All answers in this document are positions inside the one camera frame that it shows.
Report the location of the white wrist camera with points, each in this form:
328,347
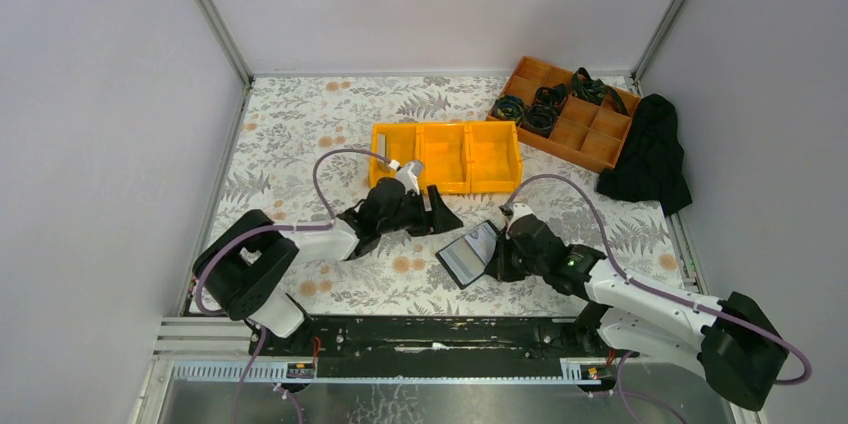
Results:
408,174
514,211

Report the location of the yellow plastic divided bin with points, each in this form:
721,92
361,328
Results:
471,157

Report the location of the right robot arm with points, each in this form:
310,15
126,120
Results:
727,342

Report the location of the wooden compartment organizer tray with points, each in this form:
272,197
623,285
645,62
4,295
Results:
585,134

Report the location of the dark floral rolled tie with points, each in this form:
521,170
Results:
540,120

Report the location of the black rolled tie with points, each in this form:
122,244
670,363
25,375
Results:
552,97

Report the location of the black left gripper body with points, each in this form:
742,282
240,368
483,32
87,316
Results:
424,212

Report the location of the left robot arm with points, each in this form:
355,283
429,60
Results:
243,268

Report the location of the black cloth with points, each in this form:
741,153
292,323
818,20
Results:
650,165

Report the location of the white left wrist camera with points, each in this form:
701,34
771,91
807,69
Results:
408,174

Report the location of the blue yellow rolled tie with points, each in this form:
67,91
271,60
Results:
509,108

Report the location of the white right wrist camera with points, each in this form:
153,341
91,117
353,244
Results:
514,211

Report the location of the dark green rolled tie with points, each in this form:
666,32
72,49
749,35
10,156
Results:
595,91

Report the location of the grey card in bin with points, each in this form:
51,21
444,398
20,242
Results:
382,148

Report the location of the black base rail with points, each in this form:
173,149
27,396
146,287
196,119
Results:
441,348

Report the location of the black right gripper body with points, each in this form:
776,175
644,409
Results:
502,251

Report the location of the black leather card holder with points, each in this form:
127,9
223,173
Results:
466,258

